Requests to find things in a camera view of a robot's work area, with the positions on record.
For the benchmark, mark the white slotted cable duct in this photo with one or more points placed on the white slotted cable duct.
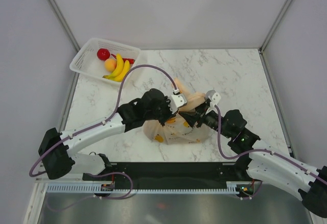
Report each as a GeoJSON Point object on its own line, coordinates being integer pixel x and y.
{"type": "Point", "coordinates": [101, 189]}

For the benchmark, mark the fake yellow banana bunch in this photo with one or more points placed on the fake yellow banana bunch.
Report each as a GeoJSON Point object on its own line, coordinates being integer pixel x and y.
{"type": "Point", "coordinates": [121, 70]}

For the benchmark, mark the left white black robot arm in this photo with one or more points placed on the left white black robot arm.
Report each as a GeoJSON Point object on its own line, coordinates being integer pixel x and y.
{"type": "Point", "coordinates": [58, 148]}

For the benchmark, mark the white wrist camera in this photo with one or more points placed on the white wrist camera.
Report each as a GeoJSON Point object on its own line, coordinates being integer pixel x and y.
{"type": "Point", "coordinates": [212, 99]}
{"type": "Point", "coordinates": [177, 101]}

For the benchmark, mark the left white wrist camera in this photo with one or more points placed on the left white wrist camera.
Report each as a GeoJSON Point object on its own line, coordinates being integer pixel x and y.
{"type": "Point", "coordinates": [177, 101]}

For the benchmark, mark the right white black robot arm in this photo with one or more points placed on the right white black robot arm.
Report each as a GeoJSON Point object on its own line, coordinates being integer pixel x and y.
{"type": "Point", "coordinates": [261, 161]}

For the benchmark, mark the peach banana-print plastic bag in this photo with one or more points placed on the peach banana-print plastic bag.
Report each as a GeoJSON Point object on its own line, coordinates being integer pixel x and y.
{"type": "Point", "coordinates": [176, 130]}

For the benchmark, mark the fake red chili pepper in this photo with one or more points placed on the fake red chili pepper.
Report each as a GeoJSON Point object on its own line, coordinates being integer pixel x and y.
{"type": "Point", "coordinates": [130, 60]}

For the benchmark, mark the white plastic fruit basket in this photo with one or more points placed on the white plastic fruit basket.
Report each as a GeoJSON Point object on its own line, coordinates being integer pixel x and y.
{"type": "Point", "coordinates": [88, 64]}

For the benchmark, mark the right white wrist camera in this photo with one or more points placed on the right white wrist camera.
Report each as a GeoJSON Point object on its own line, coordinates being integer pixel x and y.
{"type": "Point", "coordinates": [212, 99]}

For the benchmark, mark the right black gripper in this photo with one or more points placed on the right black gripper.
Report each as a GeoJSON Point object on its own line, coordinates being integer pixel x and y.
{"type": "Point", "coordinates": [198, 116]}

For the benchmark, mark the fake orange fruit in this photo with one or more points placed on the fake orange fruit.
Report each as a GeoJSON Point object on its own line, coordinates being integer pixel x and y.
{"type": "Point", "coordinates": [110, 64]}

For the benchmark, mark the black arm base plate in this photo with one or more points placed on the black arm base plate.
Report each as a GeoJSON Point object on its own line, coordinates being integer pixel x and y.
{"type": "Point", "coordinates": [181, 175]}

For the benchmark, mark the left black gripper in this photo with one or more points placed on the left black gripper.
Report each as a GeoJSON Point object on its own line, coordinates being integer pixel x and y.
{"type": "Point", "coordinates": [169, 115]}

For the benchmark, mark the aluminium frame rail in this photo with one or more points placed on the aluminium frame rail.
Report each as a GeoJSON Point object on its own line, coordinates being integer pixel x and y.
{"type": "Point", "coordinates": [258, 171]}

